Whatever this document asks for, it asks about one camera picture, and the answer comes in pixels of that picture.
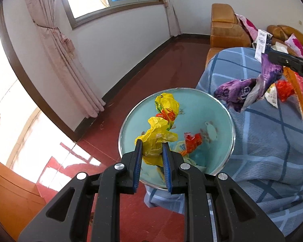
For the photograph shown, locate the dark blue milk carton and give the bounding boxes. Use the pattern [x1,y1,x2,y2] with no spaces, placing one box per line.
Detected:
[254,29,268,61]

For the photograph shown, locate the white snack packet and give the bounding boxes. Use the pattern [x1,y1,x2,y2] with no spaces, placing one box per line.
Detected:
[264,83,279,109]

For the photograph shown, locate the red plastic bag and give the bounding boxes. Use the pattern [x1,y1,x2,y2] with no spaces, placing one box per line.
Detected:
[276,79,295,103]

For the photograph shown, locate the yellow wrapper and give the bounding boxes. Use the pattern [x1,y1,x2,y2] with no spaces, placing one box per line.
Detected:
[135,93,181,167]

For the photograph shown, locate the red printed wrapper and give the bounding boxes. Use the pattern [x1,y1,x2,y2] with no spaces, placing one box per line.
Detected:
[180,132,202,157]

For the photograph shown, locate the blue plaid tablecloth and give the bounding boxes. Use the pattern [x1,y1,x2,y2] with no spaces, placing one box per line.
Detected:
[144,47,303,230]

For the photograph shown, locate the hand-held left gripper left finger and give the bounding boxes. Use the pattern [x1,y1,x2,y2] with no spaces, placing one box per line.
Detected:
[18,139,143,242]

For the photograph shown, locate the brown balcony door frame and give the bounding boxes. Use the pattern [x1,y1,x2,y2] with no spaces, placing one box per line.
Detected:
[0,4,82,182]

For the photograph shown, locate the wooden door panel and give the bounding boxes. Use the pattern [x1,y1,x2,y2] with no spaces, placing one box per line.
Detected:
[0,154,47,232]

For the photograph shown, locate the light teal cartoon trash bin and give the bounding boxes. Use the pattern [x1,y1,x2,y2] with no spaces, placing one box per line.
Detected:
[118,88,236,191]

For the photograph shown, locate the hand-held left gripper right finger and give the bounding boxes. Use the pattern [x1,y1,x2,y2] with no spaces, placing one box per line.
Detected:
[162,142,286,242]

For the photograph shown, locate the purple wrapper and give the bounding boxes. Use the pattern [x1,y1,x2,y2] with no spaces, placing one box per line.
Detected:
[213,54,284,113]

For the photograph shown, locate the long orange packet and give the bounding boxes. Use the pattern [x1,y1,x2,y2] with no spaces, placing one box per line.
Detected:
[283,67,303,121]

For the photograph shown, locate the brown leather armchair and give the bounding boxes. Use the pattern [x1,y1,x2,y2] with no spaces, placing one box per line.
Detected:
[205,3,258,68]

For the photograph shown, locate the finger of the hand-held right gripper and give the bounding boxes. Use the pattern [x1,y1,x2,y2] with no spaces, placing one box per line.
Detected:
[267,50,303,72]

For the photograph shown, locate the narrow pink curtain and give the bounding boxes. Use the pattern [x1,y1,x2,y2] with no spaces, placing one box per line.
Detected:
[158,0,182,37]

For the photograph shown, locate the long pink curtain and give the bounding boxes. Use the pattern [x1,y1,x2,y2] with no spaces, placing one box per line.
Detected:
[23,0,106,118]

